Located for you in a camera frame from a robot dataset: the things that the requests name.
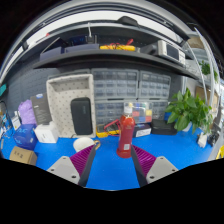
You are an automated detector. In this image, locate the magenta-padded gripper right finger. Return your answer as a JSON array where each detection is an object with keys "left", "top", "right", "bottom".
[{"left": 130, "top": 145, "right": 179, "bottom": 188}]

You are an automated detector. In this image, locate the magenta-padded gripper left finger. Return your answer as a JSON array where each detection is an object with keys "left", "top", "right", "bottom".
[{"left": 46, "top": 144, "right": 98, "bottom": 188}]

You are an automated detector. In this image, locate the red drink bottle white cap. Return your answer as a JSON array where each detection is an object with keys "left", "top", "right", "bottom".
[{"left": 116, "top": 102, "right": 136, "bottom": 159}]

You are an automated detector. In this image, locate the white mug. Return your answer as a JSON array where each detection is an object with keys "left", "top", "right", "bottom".
[{"left": 72, "top": 136, "right": 101, "bottom": 154}]

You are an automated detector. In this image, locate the black zip case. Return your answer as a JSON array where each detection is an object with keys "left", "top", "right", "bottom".
[{"left": 150, "top": 119, "right": 178, "bottom": 136}]

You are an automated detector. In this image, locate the black box with white label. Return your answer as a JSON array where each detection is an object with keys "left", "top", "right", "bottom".
[{"left": 132, "top": 123, "right": 153, "bottom": 138}]

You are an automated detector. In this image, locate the brown cardboard box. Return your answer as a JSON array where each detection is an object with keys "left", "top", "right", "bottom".
[{"left": 9, "top": 145, "right": 38, "bottom": 166}]

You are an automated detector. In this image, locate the white power adapter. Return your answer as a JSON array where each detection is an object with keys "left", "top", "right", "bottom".
[{"left": 197, "top": 132, "right": 209, "bottom": 149}]

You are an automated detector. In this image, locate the blue product box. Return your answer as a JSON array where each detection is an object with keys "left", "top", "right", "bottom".
[{"left": 13, "top": 123, "right": 38, "bottom": 151}]

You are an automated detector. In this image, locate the black hard case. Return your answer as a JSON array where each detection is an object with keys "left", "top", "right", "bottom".
[{"left": 70, "top": 97, "right": 94, "bottom": 136}]

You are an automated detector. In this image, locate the yellow multimeter with red leads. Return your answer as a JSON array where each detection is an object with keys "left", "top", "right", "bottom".
[{"left": 95, "top": 118, "right": 122, "bottom": 139}]

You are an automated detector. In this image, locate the clear organizer with colourful parts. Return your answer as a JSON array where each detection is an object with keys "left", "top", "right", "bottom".
[{"left": 123, "top": 101, "right": 154, "bottom": 125}]

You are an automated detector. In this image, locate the grey small-parts drawer cabinet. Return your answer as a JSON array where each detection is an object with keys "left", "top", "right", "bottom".
[
  {"left": 91, "top": 68, "right": 140, "bottom": 100},
  {"left": 94, "top": 99, "right": 126, "bottom": 126},
  {"left": 137, "top": 70, "right": 172, "bottom": 101},
  {"left": 151, "top": 99, "right": 169, "bottom": 121}
]

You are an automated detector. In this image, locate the green potted plant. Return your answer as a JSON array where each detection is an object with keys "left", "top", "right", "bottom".
[{"left": 164, "top": 87, "right": 214, "bottom": 134}]

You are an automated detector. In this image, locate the dark grey upright box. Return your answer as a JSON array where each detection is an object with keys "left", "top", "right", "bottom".
[{"left": 30, "top": 93, "right": 53, "bottom": 126}]

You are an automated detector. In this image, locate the small white labelled box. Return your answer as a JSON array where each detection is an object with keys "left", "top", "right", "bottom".
[{"left": 11, "top": 114, "right": 22, "bottom": 131}]

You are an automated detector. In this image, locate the purple plastic bag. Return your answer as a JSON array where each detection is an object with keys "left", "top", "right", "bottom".
[{"left": 17, "top": 99, "right": 37, "bottom": 126}]

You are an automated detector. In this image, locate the dark overhead shelf unit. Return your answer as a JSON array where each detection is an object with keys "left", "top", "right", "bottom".
[{"left": 0, "top": 6, "right": 201, "bottom": 81}]

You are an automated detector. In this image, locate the white wire rack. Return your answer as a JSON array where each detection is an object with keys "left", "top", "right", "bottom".
[{"left": 186, "top": 28, "right": 224, "bottom": 158}]

